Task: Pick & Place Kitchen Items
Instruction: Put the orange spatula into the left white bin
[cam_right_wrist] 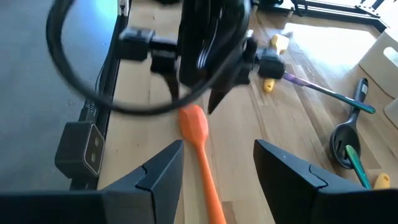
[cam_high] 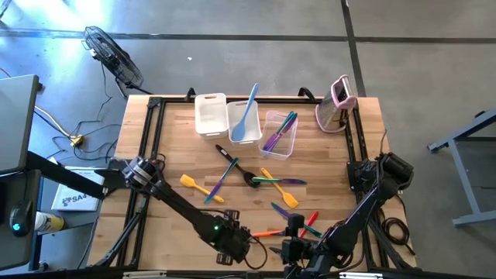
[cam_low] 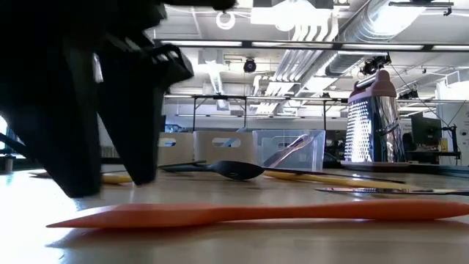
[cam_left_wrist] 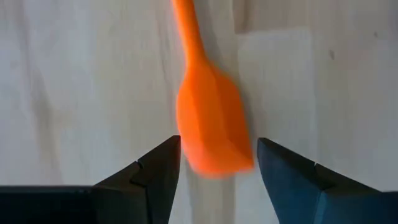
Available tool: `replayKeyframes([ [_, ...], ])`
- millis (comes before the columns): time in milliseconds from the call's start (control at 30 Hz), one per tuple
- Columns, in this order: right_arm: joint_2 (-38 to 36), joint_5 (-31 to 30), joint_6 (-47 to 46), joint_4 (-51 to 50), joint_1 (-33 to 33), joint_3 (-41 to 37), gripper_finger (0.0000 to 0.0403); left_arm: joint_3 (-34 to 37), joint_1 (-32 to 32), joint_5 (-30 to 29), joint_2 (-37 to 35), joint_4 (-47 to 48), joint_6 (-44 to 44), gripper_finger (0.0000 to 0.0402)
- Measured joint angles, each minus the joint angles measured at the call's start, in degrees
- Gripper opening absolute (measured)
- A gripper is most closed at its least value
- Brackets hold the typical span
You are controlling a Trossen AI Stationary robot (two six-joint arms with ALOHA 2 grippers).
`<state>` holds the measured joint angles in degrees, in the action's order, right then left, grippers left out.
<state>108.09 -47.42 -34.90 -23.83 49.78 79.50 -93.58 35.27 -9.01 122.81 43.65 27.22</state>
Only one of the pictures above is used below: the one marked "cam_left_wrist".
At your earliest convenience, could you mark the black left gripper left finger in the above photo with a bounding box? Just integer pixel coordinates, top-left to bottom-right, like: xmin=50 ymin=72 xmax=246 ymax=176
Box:
xmin=0 ymin=135 xmax=182 ymax=224

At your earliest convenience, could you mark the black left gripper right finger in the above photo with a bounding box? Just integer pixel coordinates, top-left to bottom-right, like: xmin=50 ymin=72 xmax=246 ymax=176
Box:
xmin=256 ymin=137 xmax=398 ymax=224

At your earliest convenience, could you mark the orange silicone spatula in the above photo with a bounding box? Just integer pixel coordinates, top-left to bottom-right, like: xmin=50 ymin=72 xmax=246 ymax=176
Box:
xmin=170 ymin=0 xmax=255 ymax=179

